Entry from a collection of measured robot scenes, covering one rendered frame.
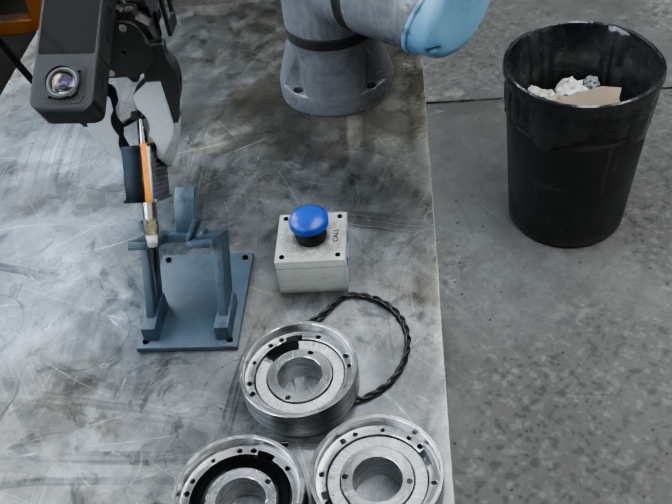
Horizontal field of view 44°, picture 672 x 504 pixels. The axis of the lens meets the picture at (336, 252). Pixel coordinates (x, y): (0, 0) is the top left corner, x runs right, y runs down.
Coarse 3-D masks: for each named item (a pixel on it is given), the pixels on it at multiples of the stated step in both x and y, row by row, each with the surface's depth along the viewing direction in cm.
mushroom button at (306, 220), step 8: (304, 208) 82; (312, 208) 82; (320, 208) 82; (296, 216) 81; (304, 216) 81; (312, 216) 81; (320, 216) 81; (296, 224) 80; (304, 224) 80; (312, 224) 80; (320, 224) 80; (296, 232) 81; (304, 232) 80; (312, 232) 80; (320, 232) 81
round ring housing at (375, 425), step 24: (336, 432) 67; (360, 432) 68; (384, 432) 68; (408, 432) 68; (336, 456) 67; (360, 456) 66; (384, 456) 66; (432, 456) 66; (312, 480) 64; (360, 480) 68; (408, 480) 65; (432, 480) 64
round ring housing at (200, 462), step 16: (208, 448) 67; (224, 448) 68; (240, 448) 68; (256, 448) 68; (272, 448) 67; (192, 464) 66; (208, 464) 67; (288, 464) 67; (176, 480) 65; (224, 480) 66; (240, 480) 66; (256, 480) 66; (304, 480) 64; (176, 496) 64; (208, 496) 65; (224, 496) 67; (240, 496) 68; (272, 496) 65; (304, 496) 63
